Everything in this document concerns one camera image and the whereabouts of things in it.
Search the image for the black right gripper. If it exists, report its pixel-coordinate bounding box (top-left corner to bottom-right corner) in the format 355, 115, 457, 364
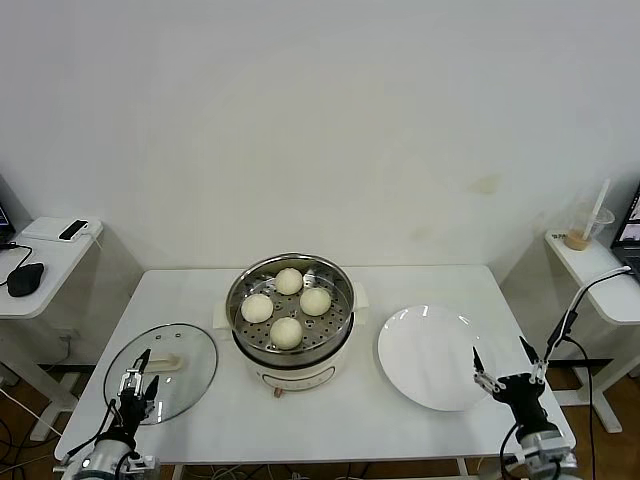
471, 335, 550, 439

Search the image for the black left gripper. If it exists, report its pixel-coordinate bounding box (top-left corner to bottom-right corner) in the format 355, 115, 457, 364
117, 348, 162, 436

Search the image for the glass lid with cream handle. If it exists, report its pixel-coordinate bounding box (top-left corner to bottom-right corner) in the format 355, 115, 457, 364
103, 323, 220, 427

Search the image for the white steamed baozi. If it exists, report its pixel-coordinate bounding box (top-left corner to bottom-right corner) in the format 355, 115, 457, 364
240, 293, 275, 325
298, 287, 332, 317
269, 316, 304, 350
275, 268, 304, 296

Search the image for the stainless steel steamer basket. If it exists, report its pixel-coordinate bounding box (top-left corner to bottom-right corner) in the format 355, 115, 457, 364
224, 253, 356, 366

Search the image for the white round plate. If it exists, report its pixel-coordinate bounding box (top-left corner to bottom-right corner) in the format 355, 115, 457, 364
377, 305, 499, 413

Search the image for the white side table with cup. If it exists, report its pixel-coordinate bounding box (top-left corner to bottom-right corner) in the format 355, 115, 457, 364
499, 227, 640, 434

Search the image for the white side table with mouse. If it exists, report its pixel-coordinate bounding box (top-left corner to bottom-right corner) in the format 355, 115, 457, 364
0, 216, 146, 442

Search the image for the cream electric cooker pot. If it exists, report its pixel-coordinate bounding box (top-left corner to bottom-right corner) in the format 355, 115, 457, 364
212, 279, 372, 399

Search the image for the clear plastic drink cup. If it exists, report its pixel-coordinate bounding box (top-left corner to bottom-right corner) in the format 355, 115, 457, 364
563, 204, 615, 250

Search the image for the black computer mouse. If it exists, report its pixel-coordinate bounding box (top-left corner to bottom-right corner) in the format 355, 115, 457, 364
5, 262, 45, 299

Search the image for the black white smartphone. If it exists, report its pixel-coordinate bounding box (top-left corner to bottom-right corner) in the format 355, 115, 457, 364
58, 219, 90, 242

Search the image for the laptop beside drink cup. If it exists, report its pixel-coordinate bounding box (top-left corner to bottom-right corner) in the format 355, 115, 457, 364
610, 177, 640, 276

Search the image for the white drinking straw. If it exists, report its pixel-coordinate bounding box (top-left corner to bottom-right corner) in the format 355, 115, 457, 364
583, 178, 612, 236

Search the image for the laptop beside black mouse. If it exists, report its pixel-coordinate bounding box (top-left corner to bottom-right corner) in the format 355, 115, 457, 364
0, 174, 17, 250

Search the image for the black laptop power cable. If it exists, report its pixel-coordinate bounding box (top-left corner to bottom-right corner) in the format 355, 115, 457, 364
542, 264, 632, 480

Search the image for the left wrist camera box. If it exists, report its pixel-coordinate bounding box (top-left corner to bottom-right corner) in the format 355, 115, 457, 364
122, 453, 162, 480

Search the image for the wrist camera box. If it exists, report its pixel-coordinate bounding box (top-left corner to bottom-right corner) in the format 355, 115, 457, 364
537, 434, 576, 469
122, 453, 162, 480

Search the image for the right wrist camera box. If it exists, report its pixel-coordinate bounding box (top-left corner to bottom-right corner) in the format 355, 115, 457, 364
537, 434, 576, 469

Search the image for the white wall power socket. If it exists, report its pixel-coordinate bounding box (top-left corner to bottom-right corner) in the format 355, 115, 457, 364
53, 327, 81, 351

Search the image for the white floor cable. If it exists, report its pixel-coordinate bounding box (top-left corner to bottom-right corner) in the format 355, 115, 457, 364
0, 388, 66, 436

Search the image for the black mouse cable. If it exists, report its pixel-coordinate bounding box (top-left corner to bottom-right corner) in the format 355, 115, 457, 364
0, 241, 33, 290

